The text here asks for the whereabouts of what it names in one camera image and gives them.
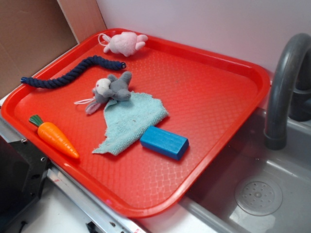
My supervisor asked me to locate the blue rectangular block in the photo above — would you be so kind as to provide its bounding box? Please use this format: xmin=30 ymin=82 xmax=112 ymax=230
xmin=140 ymin=126 xmax=189 ymax=161

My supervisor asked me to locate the red plastic tray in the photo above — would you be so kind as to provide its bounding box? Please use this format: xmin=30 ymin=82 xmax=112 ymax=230
xmin=1 ymin=35 xmax=270 ymax=218

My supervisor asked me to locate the light blue towel cloth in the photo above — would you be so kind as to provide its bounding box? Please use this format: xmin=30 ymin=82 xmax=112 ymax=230
xmin=92 ymin=92 xmax=169 ymax=156

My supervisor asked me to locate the grey plush bunny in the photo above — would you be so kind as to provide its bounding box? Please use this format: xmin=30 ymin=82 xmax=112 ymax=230
xmin=74 ymin=71 xmax=132 ymax=115

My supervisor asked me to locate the pink plush bunny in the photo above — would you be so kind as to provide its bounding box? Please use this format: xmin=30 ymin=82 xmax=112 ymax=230
xmin=98 ymin=32 xmax=148 ymax=57

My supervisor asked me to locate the orange plastic carrot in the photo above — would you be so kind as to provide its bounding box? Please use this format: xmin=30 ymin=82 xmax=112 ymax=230
xmin=29 ymin=115 xmax=80 ymax=159

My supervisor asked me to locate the grey plastic sink basin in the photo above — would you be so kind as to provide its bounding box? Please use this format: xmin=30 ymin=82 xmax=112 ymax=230
xmin=180 ymin=109 xmax=311 ymax=233

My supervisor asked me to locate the grey curved faucet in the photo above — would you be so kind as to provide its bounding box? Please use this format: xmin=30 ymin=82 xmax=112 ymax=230
xmin=264 ymin=33 xmax=311 ymax=150

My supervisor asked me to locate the brown cardboard panel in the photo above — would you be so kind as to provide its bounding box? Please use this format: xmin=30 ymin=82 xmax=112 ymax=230
xmin=0 ymin=0 xmax=106 ymax=98

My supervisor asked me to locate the dark blue rope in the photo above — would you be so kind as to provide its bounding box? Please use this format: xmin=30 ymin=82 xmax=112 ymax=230
xmin=20 ymin=55 xmax=127 ymax=89

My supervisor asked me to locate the silver metal rail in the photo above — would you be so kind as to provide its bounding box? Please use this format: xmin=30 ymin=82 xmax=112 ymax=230
xmin=0 ymin=119 xmax=145 ymax=233

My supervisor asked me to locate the black metal bracket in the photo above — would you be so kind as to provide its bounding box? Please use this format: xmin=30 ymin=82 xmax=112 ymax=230
xmin=0 ymin=138 xmax=50 ymax=232

